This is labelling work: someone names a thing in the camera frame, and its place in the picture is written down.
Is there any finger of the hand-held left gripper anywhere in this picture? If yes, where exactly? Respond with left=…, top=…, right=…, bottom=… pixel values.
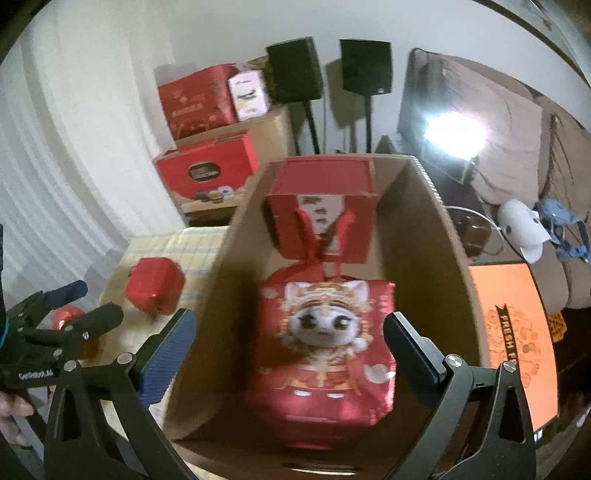
left=18, top=281, right=88, bottom=320
left=60, top=302, right=124, bottom=361

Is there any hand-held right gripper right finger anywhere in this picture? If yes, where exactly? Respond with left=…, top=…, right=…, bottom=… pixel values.
left=383, top=311, right=536, bottom=480

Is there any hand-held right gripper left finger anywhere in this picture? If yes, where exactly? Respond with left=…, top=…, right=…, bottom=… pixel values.
left=44, top=308, right=199, bottom=480

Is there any red foil ball package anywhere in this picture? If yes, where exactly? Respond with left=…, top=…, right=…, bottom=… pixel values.
left=48, top=305, right=100, bottom=361

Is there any red foil packet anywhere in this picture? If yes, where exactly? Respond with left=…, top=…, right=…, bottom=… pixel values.
left=126, top=257, right=186, bottom=317

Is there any brown cardboard box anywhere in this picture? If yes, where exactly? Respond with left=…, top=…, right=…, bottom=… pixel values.
left=164, top=154, right=497, bottom=480

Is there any red foil cat-print bag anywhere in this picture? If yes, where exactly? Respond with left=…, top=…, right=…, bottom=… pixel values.
left=245, top=268, right=399, bottom=448

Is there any red box with ribbon handle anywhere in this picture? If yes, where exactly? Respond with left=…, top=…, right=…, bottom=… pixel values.
left=262, top=156, right=377, bottom=282

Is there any person's left hand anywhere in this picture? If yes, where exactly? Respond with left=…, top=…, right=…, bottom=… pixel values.
left=0, top=391, right=37, bottom=449

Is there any orange printed box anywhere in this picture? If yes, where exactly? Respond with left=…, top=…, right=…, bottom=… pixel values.
left=468, top=261, right=559, bottom=430

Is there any yellow checked tablecloth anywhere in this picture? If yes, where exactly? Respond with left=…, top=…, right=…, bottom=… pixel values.
left=60, top=226, right=232, bottom=462

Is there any white sheer curtain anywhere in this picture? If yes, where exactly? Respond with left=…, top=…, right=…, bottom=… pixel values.
left=0, top=46, right=185, bottom=278

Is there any white plastic toy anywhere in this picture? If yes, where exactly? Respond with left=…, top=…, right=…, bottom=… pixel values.
left=496, top=198, right=552, bottom=264

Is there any red gift bag dark label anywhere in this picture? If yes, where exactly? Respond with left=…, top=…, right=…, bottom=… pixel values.
left=154, top=130, right=257, bottom=204

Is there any blue toy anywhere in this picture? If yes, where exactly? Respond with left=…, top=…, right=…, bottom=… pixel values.
left=536, top=198, right=589, bottom=264

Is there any red gift bag gold print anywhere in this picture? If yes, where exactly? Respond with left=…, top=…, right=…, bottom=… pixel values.
left=157, top=65, right=241, bottom=141

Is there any black speaker stand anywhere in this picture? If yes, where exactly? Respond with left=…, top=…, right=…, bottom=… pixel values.
left=362, top=95, right=376, bottom=153
left=301, top=99, right=322, bottom=155

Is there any beige cushion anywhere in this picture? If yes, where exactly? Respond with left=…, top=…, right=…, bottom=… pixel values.
left=441, top=58, right=546, bottom=204

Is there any brown covered sofa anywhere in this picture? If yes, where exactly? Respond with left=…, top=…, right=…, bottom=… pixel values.
left=471, top=51, right=591, bottom=315

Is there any brown shipping carton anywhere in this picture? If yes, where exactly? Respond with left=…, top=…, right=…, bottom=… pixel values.
left=178, top=106, right=296, bottom=227

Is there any white and pink small box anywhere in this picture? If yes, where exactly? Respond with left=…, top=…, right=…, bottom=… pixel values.
left=227, top=70, right=271, bottom=121

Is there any black speaker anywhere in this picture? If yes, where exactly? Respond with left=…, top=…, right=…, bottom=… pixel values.
left=339, top=39, right=393, bottom=96
left=266, top=38, right=324, bottom=104

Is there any framed ink painting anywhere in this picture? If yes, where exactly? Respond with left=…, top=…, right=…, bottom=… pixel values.
left=485, top=0, right=591, bottom=88

